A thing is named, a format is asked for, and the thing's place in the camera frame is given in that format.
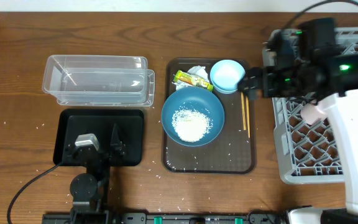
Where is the dark blue plate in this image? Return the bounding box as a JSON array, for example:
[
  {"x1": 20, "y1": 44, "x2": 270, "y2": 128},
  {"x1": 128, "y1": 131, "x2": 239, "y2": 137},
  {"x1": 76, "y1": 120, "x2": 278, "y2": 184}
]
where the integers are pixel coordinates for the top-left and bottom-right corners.
[{"x1": 161, "y1": 87, "x2": 225, "y2": 147}]

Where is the clear plastic bin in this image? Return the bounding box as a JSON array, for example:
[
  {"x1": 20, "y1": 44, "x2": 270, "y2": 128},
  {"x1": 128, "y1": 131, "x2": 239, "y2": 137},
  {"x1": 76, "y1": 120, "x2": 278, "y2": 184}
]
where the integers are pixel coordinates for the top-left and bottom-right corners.
[{"x1": 42, "y1": 55, "x2": 155, "y2": 107}]

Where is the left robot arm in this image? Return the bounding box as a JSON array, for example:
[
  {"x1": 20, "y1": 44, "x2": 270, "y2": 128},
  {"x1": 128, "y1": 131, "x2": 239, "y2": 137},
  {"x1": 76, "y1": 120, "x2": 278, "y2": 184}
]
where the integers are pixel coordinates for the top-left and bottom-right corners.
[{"x1": 70, "y1": 123, "x2": 125, "y2": 213}]

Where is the pink plastic cup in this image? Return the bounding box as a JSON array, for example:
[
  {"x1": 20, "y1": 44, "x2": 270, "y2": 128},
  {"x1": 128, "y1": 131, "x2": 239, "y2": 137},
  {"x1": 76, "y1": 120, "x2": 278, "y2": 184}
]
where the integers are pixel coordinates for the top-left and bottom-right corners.
[{"x1": 300, "y1": 103, "x2": 327, "y2": 125}]

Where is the black plastic tray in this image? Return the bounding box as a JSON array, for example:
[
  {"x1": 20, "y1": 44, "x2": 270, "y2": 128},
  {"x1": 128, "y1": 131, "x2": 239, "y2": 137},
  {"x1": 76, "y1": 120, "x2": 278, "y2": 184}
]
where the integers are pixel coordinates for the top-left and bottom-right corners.
[{"x1": 53, "y1": 108, "x2": 144, "y2": 167}]

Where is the light blue bowl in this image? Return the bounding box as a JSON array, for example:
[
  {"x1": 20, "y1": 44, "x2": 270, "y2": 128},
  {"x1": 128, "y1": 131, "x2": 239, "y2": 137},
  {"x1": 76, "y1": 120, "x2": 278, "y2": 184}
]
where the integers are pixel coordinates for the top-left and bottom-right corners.
[{"x1": 209, "y1": 60, "x2": 246, "y2": 94}]

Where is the right wooden chopstick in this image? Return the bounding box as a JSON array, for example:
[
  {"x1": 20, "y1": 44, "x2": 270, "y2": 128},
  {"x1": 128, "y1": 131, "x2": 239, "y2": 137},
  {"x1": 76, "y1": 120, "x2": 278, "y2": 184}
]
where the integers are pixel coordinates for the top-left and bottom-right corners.
[{"x1": 244, "y1": 96, "x2": 250, "y2": 138}]

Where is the green yellow snack wrapper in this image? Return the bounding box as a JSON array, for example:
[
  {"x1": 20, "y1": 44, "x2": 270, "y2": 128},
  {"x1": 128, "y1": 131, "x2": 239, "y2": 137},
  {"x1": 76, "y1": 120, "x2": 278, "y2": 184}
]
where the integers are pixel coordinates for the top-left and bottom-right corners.
[{"x1": 173, "y1": 70, "x2": 214, "y2": 91}]

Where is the white rice pile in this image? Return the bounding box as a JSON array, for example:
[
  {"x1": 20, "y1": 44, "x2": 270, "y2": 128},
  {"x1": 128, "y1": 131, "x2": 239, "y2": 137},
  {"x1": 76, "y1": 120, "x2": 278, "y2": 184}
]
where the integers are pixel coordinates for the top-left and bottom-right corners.
[{"x1": 172, "y1": 109, "x2": 213, "y2": 142}]

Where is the wooden chopstick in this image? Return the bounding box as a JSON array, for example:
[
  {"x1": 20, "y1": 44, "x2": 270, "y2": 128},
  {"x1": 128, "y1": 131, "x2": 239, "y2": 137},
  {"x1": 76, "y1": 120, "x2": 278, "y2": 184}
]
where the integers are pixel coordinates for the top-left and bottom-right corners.
[
  {"x1": 244, "y1": 96, "x2": 250, "y2": 138},
  {"x1": 241, "y1": 92, "x2": 247, "y2": 131}
]

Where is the brown serving tray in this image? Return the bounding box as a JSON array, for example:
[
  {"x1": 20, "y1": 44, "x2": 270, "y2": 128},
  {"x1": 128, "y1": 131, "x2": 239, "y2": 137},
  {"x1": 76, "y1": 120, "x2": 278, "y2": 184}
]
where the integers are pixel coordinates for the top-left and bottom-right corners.
[{"x1": 161, "y1": 57, "x2": 257, "y2": 174}]

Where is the left wooden chopstick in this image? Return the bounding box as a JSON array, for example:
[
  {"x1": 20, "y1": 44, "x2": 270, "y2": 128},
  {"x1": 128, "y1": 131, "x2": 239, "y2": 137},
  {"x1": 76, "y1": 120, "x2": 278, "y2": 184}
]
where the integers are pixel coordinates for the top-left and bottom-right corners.
[{"x1": 241, "y1": 92, "x2": 247, "y2": 131}]

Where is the grey dishwasher rack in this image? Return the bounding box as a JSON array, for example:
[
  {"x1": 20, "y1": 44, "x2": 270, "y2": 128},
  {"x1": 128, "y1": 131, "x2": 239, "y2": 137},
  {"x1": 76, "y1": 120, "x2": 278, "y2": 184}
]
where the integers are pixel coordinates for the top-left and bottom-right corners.
[{"x1": 272, "y1": 27, "x2": 358, "y2": 184}]

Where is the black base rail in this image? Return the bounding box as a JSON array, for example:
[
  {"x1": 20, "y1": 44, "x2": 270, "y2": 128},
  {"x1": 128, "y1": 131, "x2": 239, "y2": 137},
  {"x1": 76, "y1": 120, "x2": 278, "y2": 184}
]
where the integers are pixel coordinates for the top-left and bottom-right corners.
[{"x1": 41, "y1": 213, "x2": 287, "y2": 224}]

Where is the crumpled white tissue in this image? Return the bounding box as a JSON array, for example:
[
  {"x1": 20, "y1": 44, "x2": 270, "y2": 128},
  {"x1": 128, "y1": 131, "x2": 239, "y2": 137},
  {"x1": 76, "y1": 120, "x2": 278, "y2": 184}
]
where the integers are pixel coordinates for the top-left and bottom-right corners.
[{"x1": 173, "y1": 65, "x2": 209, "y2": 90}]

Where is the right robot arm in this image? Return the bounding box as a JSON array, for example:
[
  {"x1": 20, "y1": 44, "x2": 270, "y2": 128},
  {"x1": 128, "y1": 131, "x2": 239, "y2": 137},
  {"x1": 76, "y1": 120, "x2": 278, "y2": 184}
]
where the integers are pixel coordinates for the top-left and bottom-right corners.
[{"x1": 237, "y1": 18, "x2": 358, "y2": 223}]

